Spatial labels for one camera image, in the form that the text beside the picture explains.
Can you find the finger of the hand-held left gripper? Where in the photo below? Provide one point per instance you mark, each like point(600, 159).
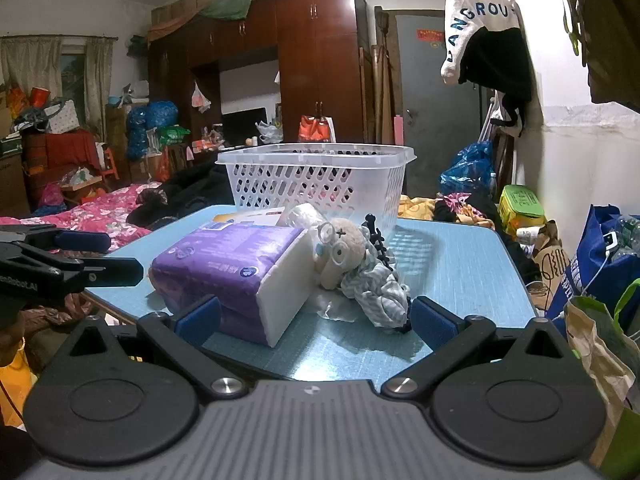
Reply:
point(110, 272)
point(82, 241)

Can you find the red paper door sign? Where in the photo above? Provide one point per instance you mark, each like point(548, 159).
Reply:
point(430, 37)

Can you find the green box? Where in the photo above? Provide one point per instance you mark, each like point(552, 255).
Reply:
point(520, 205)

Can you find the yellow printed cloth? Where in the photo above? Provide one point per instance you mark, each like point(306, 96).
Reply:
point(417, 207)

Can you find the white yellow flat box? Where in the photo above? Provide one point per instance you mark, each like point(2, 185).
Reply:
point(245, 218)

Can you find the beige curtains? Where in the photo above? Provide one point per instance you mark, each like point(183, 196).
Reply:
point(97, 80)

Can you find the white patterned gift box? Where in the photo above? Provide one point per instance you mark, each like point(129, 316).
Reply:
point(62, 116)

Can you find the brown paper bag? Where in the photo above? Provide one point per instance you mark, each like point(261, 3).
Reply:
point(552, 255)

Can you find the white folding rack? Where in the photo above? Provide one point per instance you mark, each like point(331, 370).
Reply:
point(487, 125)

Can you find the orange bag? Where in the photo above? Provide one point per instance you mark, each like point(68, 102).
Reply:
point(315, 130)

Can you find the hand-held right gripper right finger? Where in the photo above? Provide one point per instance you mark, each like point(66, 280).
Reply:
point(432, 321)

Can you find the black clothes pile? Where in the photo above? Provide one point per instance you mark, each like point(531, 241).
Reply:
point(190, 190)

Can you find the large blue sack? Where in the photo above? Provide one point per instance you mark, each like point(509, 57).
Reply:
point(150, 127)

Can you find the brown wooden wardrobe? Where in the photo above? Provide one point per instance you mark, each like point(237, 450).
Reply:
point(320, 60)

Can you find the brown cloth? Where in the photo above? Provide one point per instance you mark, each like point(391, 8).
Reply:
point(60, 317)

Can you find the white tissue roll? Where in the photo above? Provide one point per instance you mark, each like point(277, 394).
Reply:
point(300, 216)

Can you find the white black hanging jacket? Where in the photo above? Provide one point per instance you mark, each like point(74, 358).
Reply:
point(492, 55)

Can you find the pink floral blanket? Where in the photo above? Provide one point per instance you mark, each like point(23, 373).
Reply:
point(95, 210)

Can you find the white hanging plastic bag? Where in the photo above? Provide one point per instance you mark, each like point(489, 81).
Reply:
point(201, 99)

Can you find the blue plastic bag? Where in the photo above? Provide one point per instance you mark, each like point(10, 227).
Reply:
point(467, 167)

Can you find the wooden planks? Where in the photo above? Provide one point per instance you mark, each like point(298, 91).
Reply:
point(382, 95)

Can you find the grey door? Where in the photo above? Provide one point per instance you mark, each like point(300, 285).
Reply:
point(425, 95)

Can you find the pink strip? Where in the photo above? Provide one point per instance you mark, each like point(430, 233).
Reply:
point(399, 130)

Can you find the purple tissue pack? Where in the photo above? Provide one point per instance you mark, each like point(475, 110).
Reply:
point(225, 260)

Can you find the white tube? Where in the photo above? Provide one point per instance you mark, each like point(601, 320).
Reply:
point(527, 233)

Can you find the white plastic basket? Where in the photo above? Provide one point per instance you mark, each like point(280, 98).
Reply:
point(310, 152)

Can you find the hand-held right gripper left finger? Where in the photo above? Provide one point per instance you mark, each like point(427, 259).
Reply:
point(200, 319)

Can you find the black monitor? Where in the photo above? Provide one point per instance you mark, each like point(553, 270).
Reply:
point(245, 127)

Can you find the blue shopping bag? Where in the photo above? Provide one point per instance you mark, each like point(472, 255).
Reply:
point(590, 270)

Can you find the orange cloth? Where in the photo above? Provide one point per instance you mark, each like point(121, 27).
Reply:
point(15, 385)

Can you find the olive hanging garment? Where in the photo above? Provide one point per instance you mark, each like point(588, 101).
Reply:
point(610, 35)

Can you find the red cloth covered cabinet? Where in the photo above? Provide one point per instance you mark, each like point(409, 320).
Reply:
point(65, 150)

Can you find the beige plush toy striped body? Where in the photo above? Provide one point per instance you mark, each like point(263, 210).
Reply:
point(340, 255)

